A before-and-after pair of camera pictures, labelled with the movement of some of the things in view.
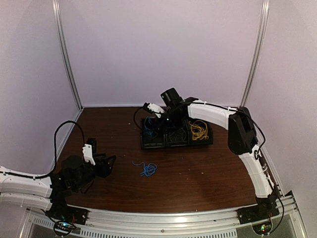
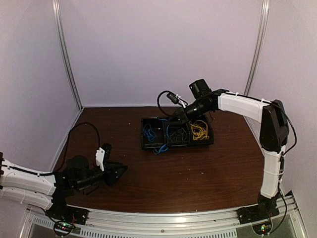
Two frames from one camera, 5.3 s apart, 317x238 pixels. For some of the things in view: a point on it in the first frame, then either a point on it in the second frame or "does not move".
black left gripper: [106, 170] to [111, 178]
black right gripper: [163, 125] to [183, 116]
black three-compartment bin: [155, 135] does not move
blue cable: [149, 132] to [148, 131]
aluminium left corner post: [58, 20] does not move
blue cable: [148, 170] to [165, 147]
